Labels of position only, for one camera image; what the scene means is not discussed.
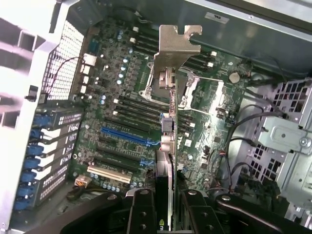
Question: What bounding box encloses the white expansion slot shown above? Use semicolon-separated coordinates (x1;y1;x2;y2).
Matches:
87;164;132;184

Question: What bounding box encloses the white power connector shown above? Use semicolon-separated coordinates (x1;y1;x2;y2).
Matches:
74;176;92;188

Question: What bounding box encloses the blue expansion slot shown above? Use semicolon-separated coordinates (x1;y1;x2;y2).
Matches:
101;126;149;147

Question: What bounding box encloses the short black expansion slot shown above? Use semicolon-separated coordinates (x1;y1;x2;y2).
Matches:
98;136;116;146

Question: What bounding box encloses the black RAM slot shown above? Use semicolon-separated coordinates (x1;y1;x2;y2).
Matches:
113;112;161;131
116;101;170;122
116;95;170;117
113;106;169;127

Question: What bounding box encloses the metal expansion slot cover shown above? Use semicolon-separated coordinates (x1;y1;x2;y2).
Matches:
35;145;75;164
36;134;77;154
51;109;84;126
33;163;69;182
34;153;73;176

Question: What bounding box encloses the green motherboard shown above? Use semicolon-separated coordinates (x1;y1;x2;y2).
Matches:
68;14;252;195

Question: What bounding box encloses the metal disk bay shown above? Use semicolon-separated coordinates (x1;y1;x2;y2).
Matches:
253;78;312;220

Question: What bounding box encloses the metal CPU socket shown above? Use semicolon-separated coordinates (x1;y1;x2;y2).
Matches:
138;62;225;115

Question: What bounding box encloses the silver PC case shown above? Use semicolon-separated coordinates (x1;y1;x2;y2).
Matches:
0;0;312;234

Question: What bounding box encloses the yellow and black wire bundle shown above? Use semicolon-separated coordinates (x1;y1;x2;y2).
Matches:
65;185;103;202

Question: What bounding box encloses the red and black twisted wire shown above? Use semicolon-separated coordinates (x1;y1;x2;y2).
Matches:
52;57;86;93

